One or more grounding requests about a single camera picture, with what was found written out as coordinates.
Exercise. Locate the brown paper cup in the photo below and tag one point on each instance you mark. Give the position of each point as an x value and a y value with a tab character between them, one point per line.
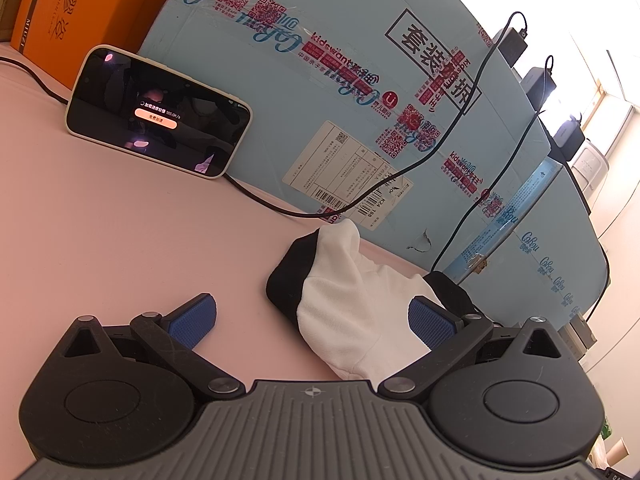
619	452

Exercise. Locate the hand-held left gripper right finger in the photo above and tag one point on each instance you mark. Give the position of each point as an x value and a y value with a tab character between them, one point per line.
431	322

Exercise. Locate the black charger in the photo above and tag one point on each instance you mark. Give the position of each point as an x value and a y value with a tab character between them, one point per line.
569	139
511	44
539	87

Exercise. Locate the plain light blue cardboard box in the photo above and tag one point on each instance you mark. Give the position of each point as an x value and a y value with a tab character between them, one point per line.
550	240

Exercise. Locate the white floor air conditioner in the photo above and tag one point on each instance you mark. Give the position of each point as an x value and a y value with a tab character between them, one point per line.
590	170

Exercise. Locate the white-cased smartphone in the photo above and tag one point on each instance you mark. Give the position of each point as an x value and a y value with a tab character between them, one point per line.
155	110

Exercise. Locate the orange box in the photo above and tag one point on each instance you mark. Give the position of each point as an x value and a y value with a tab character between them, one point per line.
90	15

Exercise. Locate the taped light blue cardboard box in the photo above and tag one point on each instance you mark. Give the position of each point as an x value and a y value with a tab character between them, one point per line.
310	125

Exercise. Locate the white black-trimmed polo shirt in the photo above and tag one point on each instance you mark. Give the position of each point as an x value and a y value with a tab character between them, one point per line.
350	310

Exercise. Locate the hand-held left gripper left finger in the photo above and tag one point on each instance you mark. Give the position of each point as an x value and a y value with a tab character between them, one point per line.
192	321

